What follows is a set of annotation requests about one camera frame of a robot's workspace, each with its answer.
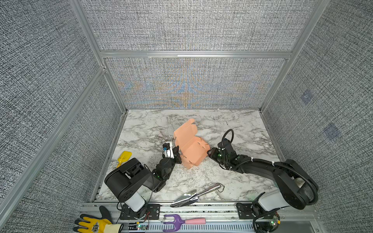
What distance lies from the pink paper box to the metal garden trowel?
0.15 metres

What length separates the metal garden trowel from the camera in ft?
2.54

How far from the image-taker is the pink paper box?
87 centimetres
